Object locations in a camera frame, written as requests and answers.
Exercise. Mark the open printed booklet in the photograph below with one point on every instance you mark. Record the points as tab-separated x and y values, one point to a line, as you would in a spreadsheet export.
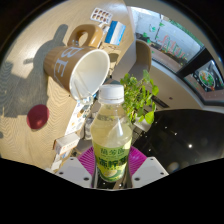
80	115

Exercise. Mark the brown ceramic mug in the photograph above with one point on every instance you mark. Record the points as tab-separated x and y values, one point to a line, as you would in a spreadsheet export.
66	63

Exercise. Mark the white carton box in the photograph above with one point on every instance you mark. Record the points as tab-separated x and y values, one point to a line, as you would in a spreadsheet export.
66	143

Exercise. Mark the pill blister pack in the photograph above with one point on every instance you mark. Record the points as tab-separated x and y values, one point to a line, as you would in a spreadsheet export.
101	15

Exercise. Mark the green potted plant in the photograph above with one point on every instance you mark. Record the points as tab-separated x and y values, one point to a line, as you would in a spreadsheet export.
138	95

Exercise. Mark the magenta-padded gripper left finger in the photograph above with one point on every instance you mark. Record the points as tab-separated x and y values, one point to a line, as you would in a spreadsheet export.
85	163

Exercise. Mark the flat round red coaster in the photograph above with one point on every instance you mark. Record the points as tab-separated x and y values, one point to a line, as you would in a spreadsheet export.
37	116

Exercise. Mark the clear green-label drink bottle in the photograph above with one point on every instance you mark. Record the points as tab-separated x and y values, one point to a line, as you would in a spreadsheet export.
111	133

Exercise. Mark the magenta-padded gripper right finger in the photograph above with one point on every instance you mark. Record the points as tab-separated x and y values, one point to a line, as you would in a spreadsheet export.
138	161

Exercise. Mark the blue white flat box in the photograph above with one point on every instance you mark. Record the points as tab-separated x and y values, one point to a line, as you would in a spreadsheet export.
115	32

